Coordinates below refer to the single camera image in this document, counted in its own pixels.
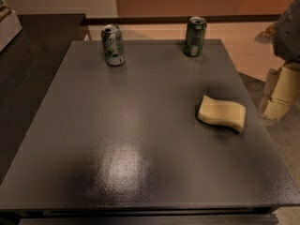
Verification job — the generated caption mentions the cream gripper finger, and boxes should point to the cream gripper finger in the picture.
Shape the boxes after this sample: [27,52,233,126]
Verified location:
[259,96,291,120]
[271,63,300,104]

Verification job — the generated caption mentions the yellow sponge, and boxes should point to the yellow sponge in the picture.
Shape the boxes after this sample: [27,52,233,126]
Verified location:
[197,95,247,133]

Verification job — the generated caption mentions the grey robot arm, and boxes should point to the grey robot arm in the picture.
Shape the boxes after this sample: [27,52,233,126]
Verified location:
[259,0,300,120]

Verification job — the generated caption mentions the dark green soda can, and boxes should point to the dark green soda can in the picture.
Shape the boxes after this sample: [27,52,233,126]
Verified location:
[183,17,207,56]

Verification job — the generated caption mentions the white green 7up can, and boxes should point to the white green 7up can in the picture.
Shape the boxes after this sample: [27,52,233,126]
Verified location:
[101,24,125,66]

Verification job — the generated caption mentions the white box at left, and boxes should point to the white box at left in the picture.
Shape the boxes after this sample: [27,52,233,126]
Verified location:
[0,11,23,52]

